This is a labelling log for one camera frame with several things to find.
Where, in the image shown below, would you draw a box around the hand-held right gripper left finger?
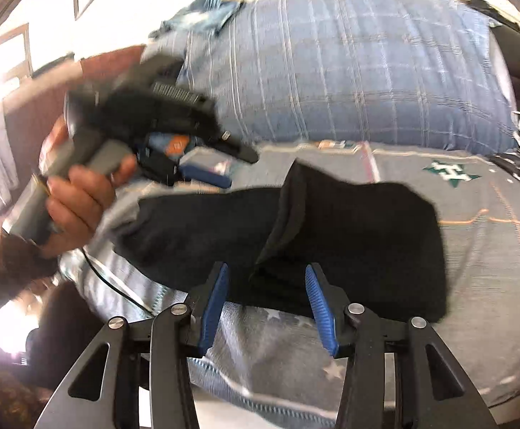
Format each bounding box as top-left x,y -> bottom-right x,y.
36,261 -> 230,429

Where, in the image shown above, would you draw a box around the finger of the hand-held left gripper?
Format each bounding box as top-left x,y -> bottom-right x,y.
136,147 -> 234,189
205,129 -> 261,164

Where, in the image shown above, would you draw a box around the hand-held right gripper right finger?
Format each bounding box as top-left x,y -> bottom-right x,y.
305,263 -> 500,429

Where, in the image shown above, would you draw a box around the black pants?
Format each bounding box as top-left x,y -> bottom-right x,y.
101,161 -> 448,322

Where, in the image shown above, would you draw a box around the person's left forearm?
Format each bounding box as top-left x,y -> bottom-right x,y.
0,228 -> 59,322

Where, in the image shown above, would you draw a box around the person's left hand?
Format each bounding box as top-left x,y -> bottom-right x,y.
39,114 -> 138,257

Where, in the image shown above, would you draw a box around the blue jeans with orange patch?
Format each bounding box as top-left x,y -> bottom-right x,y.
146,134 -> 231,175

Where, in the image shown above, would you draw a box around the faded blue jeans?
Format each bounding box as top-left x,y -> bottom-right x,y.
150,0 -> 245,39

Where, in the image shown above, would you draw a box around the grey printed bed sheet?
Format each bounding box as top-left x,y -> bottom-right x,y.
59,140 -> 520,429

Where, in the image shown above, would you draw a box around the black white patterned cloth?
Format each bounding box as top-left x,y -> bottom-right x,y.
484,152 -> 520,184

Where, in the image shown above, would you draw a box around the black cable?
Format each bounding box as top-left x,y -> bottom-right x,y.
83,250 -> 156,314

